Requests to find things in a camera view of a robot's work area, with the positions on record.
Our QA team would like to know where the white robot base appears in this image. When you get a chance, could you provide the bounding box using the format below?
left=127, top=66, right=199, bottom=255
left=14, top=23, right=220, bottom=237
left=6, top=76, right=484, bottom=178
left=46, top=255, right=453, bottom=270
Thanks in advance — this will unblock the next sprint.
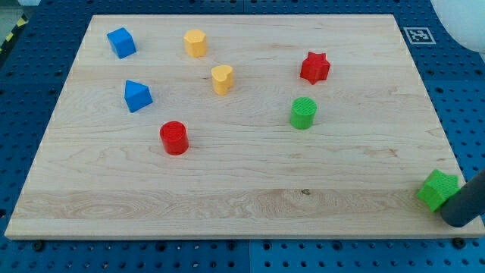
left=430, top=0, right=484, bottom=54

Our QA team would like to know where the wooden board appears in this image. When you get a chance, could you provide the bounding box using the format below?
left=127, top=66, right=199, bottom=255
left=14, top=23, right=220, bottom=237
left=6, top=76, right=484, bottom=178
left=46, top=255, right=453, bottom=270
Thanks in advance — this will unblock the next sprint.
left=5, top=14, right=484, bottom=240

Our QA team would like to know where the black board bolt left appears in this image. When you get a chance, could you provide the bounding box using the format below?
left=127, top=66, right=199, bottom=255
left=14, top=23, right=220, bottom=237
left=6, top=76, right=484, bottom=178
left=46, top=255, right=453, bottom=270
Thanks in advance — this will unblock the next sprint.
left=32, top=240, right=45, bottom=252

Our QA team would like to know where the black board bolt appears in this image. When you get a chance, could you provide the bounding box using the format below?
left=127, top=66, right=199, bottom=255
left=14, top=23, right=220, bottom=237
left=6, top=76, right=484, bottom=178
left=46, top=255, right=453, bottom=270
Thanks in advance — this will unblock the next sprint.
left=32, top=240, right=45, bottom=252
left=452, top=237, right=466, bottom=249

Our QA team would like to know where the black board bolt right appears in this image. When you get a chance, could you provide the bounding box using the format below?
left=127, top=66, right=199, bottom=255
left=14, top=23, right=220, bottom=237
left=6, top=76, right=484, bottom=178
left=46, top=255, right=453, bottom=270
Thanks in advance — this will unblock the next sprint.
left=452, top=237, right=466, bottom=249

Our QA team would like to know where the yellow heart block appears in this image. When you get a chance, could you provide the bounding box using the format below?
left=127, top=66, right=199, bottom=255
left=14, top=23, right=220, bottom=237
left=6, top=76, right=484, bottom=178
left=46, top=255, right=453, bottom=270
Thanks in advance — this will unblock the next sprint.
left=211, top=64, right=233, bottom=96

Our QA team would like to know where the green cylinder block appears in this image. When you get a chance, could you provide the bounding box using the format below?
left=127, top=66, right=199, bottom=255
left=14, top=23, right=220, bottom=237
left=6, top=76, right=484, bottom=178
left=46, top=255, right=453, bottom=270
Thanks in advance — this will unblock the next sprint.
left=289, top=97, right=318, bottom=130

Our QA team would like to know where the red cylinder block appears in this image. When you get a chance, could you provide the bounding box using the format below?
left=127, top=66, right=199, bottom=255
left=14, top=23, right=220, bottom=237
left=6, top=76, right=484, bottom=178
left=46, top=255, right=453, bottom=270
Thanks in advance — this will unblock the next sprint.
left=159, top=121, right=189, bottom=155

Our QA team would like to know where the red star block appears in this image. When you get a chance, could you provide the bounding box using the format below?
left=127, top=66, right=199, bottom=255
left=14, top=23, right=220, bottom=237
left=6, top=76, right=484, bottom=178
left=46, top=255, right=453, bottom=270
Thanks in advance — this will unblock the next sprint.
left=299, top=52, right=331, bottom=85

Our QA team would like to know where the yellow hexagon block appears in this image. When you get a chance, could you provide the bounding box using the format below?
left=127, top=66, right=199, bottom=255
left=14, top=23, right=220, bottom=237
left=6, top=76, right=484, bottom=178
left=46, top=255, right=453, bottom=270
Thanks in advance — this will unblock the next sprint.
left=183, top=29, right=208, bottom=58

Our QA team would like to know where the blue triangle block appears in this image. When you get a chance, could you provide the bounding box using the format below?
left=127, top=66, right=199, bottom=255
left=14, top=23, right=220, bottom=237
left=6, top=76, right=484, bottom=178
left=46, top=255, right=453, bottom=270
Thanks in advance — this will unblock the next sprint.
left=124, top=80, right=153, bottom=112

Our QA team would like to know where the blue cube block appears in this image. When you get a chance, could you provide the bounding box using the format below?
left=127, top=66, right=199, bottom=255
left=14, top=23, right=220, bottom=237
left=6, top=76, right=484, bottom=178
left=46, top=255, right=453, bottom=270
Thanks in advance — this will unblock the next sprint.
left=107, top=27, right=136, bottom=58

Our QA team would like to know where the white fiducial marker tag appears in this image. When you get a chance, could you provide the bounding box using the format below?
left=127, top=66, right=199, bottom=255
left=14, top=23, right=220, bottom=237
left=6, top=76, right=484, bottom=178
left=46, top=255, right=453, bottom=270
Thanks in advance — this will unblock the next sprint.
left=403, top=27, right=436, bottom=45

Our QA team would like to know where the green star block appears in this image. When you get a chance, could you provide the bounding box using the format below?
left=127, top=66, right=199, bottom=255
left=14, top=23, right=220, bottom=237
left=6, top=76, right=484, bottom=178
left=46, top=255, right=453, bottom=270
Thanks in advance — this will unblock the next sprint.
left=417, top=169, right=459, bottom=212

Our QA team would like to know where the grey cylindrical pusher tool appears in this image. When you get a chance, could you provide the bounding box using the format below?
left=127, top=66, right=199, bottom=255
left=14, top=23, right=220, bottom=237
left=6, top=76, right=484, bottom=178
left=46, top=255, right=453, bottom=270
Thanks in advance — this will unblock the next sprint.
left=440, top=169, right=484, bottom=228

